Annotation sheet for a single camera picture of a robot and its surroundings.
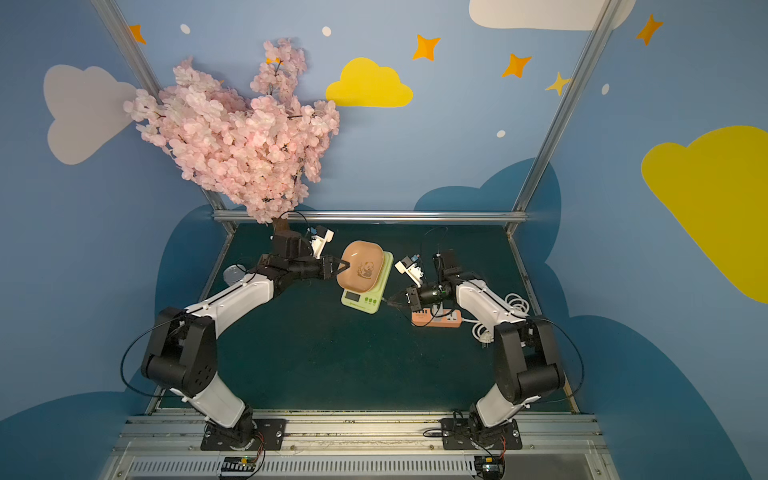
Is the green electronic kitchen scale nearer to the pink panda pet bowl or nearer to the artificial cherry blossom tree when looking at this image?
the pink panda pet bowl

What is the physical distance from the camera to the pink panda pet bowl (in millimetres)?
833

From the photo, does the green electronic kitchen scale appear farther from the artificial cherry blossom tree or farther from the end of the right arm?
the artificial cherry blossom tree

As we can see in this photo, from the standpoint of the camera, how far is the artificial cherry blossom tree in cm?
63

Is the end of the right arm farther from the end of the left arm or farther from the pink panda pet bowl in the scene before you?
the end of the left arm

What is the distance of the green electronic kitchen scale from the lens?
32.4 inches
